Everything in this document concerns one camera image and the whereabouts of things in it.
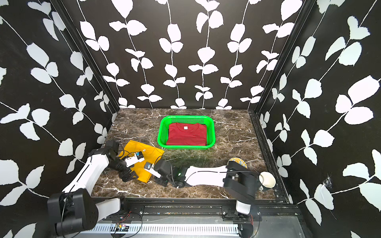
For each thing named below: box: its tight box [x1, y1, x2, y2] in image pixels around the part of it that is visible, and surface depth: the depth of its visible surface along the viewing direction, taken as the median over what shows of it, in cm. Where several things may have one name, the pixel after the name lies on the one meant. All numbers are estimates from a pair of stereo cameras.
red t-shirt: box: [166, 122, 207, 146], surface depth 104 cm
